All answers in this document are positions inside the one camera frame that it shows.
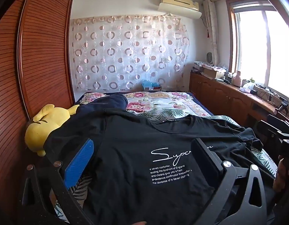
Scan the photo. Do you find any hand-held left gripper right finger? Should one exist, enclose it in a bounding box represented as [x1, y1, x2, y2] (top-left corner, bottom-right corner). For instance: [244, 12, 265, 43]
[192, 138, 268, 225]

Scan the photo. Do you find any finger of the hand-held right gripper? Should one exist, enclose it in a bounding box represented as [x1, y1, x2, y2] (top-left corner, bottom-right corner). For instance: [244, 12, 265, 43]
[267, 114, 289, 134]
[257, 120, 284, 150]

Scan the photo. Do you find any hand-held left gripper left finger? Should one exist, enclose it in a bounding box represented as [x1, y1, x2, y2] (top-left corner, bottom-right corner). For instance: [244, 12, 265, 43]
[19, 138, 96, 225]

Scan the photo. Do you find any black printed t-shirt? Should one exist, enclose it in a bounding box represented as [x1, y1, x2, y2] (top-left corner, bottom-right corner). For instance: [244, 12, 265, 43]
[45, 109, 276, 225]

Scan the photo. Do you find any person's right hand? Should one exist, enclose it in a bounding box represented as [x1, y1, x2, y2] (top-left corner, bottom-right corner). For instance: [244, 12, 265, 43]
[273, 155, 289, 190]

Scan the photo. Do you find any leaf-print bed sheet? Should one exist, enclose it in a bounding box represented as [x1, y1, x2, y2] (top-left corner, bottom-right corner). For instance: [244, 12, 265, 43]
[51, 108, 278, 225]

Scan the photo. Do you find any yellow plush toy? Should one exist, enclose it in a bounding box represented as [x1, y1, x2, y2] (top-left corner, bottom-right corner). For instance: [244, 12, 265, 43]
[25, 104, 80, 157]

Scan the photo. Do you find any blue mattress cover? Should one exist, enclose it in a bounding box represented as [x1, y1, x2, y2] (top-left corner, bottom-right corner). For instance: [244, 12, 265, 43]
[189, 92, 216, 116]

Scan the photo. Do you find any wooden low cabinet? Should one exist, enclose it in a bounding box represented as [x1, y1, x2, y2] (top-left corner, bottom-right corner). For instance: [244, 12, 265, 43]
[189, 71, 289, 132]

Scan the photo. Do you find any pink plastic bottle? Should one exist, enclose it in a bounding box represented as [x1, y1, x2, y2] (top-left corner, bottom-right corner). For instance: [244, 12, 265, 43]
[232, 71, 242, 86]

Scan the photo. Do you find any navy folded garment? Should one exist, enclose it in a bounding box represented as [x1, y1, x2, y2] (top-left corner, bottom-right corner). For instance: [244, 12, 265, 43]
[75, 94, 128, 120]

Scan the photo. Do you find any floral quilt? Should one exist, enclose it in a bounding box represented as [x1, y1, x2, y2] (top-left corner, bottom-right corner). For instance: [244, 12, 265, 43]
[80, 91, 214, 119]

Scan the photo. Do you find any cardboard box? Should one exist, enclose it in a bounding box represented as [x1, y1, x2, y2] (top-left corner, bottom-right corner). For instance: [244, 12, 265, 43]
[203, 67, 226, 79]

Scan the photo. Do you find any wooden-framed window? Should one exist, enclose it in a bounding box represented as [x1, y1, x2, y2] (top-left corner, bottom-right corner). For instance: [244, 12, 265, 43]
[226, 0, 289, 99]

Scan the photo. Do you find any blue plastic bag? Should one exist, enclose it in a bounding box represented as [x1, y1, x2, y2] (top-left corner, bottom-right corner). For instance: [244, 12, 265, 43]
[142, 80, 159, 91]

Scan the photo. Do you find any wooden slatted wardrobe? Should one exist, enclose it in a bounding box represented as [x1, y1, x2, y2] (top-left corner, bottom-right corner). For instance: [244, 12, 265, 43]
[0, 0, 75, 216]

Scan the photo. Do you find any white floral window curtain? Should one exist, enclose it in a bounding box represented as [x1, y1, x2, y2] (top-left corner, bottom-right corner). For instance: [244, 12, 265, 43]
[203, 0, 221, 66]

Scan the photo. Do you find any circle-patterned sheer curtain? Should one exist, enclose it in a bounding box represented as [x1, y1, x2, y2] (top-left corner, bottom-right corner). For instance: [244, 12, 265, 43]
[71, 15, 190, 92]

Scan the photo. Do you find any small black tripod camera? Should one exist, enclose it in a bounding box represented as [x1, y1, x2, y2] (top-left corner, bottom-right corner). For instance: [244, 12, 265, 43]
[273, 101, 289, 119]

